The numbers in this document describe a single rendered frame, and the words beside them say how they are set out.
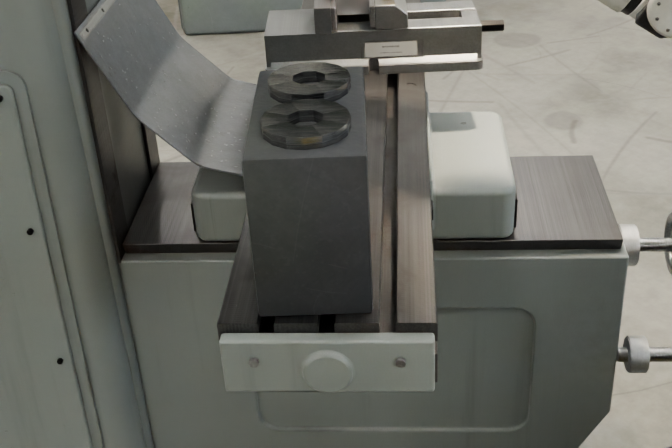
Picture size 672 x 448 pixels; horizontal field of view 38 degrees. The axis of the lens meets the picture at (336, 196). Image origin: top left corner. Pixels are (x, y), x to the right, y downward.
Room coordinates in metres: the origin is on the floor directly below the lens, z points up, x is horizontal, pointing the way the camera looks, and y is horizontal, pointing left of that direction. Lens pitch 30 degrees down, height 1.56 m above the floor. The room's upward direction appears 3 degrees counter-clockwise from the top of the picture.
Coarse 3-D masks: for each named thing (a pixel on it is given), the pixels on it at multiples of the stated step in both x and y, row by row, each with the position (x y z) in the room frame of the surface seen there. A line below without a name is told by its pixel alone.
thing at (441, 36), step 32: (320, 0) 1.49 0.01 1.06; (288, 32) 1.47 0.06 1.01; (320, 32) 1.45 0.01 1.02; (352, 32) 1.45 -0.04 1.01; (384, 32) 1.45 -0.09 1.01; (416, 32) 1.45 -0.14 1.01; (448, 32) 1.45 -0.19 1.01; (480, 32) 1.45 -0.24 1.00; (288, 64) 1.45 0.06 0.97; (352, 64) 1.45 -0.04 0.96; (384, 64) 1.44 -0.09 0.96; (416, 64) 1.44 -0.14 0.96; (448, 64) 1.43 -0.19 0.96; (480, 64) 1.43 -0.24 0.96
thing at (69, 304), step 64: (0, 0) 1.25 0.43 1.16; (64, 0) 1.27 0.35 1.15; (0, 64) 1.24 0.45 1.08; (64, 64) 1.26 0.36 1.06; (0, 128) 1.23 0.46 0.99; (64, 128) 1.25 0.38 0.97; (128, 128) 1.44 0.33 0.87; (0, 192) 1.23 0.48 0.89; (64, 192) 1.24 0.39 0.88; (128, 192) 1.39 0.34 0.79; (0, 256) 1.23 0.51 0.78; (64, 256) 1.23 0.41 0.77; (0, 320) 1.23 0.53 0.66; (64, 320) 1.23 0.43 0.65; (128, 320) 1.27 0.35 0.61; (0, 384) 1.23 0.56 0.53; (64, 384) 1.22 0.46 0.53; (128, 384) 1.25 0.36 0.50
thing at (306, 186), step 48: (288, 96) 0.93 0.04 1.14; (336, 96) 0.94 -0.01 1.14; (288, 144) 0.83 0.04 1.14; (336, 144) 0.83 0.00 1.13; (288, 192) 0.81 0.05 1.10; (336, 192) 0.81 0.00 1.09; (288, 240) 0.81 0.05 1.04; (336, 240) 0.81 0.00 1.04; (288, 288) 0.81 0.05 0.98; (336, 288) 0.81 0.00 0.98
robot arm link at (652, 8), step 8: (656, 0) 1.17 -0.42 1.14; (664, 0) 1.17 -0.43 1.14; (648, 8) 1.18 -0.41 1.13; (656, 8) 1.17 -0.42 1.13; (664, 8) 1.17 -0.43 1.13; (648, 16) 1.18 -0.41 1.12; (656, 16) 1.17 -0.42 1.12; (664, 16) 1.17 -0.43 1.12; (656, 24) 1.17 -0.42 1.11; (664, 24) 1.17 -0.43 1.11; (664, 32) 1.17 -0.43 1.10
